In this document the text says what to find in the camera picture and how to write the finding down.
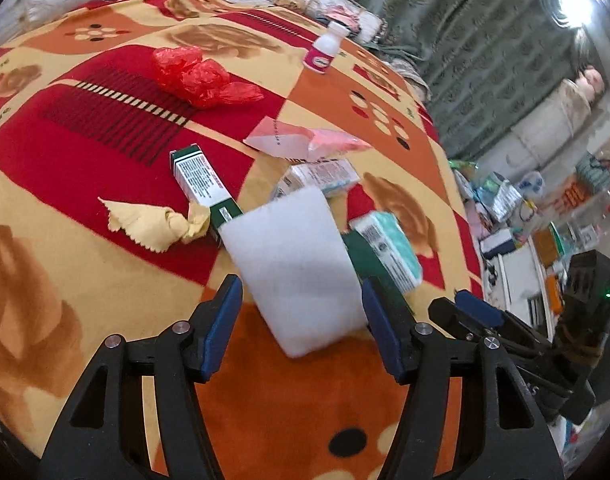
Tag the yellow cloth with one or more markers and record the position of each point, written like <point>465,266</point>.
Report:
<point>145,222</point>

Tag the printed blanket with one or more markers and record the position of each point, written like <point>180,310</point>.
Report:
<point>135,280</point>

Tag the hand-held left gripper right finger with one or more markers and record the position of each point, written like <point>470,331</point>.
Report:
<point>382,320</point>

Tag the pile of assorted packets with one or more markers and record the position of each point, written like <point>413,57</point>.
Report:
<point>545,210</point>

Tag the red plastic bag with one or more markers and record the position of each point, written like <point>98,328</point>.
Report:
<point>200,77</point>

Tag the pink cloth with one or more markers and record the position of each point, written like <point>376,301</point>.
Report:
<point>341,16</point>

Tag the white bottle with pink label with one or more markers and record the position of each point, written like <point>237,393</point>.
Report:
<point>325,50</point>

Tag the pink plastic packet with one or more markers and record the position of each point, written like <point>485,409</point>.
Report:
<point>285,140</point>

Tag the green patterned curtain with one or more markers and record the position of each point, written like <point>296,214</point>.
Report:
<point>460,35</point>

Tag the white box with blue stripes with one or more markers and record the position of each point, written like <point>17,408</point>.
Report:
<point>325,175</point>

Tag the white foam sheet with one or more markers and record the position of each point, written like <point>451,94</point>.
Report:
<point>290,270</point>

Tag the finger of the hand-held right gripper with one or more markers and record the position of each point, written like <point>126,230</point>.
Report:
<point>477,307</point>
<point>450,317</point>

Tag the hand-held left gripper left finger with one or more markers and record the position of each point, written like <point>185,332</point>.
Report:
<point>222,320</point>

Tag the teal and white box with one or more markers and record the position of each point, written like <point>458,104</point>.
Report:
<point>390,245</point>

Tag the dark green box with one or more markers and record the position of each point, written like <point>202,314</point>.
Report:
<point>365,260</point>

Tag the silver foil bag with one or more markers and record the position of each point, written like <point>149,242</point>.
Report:
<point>502,200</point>

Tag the beige pillow with trim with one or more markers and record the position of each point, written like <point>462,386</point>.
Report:
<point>310,2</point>

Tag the green and white box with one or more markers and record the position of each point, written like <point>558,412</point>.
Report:
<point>197,175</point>

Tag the beige fabric bundle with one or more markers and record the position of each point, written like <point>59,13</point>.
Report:
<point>560,115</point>

